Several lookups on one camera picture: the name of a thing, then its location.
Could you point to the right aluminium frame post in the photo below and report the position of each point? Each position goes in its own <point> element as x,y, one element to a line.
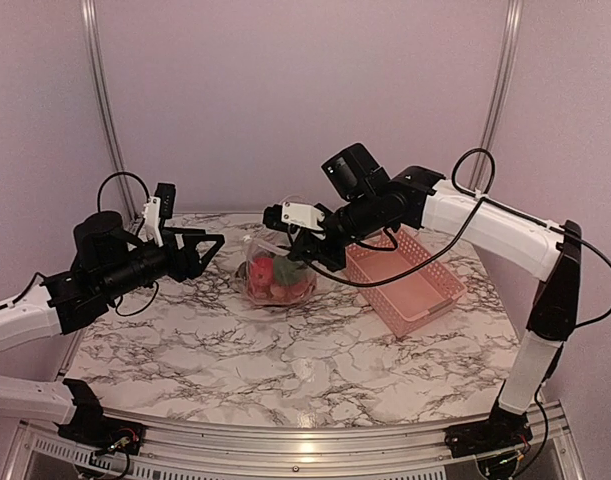
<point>504,72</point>

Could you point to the pink red apple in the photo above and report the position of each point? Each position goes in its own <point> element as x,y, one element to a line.
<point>261,272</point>

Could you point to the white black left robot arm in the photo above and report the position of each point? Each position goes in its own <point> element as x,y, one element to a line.
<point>48,307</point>

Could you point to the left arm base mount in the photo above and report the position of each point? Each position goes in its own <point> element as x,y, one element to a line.
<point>90,426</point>

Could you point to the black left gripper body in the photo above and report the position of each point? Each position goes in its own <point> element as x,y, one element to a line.
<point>124,276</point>

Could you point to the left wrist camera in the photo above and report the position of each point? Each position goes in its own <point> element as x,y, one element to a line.
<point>157,210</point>

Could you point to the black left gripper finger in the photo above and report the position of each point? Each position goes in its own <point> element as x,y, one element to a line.
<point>194,233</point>
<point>198,262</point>

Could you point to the left aluminium frame post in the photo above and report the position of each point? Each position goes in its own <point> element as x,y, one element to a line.
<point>99,80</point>

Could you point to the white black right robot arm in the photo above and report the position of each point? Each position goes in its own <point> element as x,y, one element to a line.
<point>550,253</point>

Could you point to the clear zip top bag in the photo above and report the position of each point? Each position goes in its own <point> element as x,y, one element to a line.
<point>264,243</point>

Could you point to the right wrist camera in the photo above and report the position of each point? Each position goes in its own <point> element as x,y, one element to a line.
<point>280,217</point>

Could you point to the aluminium front rail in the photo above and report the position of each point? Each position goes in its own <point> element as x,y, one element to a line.
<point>175,449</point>

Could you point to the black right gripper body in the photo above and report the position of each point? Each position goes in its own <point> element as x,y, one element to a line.
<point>361,215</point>

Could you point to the green bell pepper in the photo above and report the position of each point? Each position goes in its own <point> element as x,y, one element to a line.
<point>287,272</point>

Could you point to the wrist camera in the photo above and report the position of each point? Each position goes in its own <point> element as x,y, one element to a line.
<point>280,217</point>
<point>157,210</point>

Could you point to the aluminium frame post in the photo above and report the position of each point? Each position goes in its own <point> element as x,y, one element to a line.
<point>99,80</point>
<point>504,72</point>

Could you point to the pink perforated plastic basket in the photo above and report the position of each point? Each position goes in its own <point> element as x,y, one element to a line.
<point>409,303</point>

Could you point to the red yellow lychee bunch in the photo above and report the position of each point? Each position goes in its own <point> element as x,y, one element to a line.
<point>278,295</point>

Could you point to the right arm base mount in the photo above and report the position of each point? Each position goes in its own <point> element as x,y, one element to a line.
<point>500,429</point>

